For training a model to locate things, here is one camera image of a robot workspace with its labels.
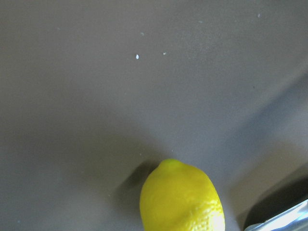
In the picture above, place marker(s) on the yellow lemon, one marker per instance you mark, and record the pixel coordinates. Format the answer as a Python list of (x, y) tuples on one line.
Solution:
[(180, 197)]

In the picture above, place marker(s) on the metal scoop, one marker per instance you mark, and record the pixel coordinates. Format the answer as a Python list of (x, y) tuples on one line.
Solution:
[(293, 219)]

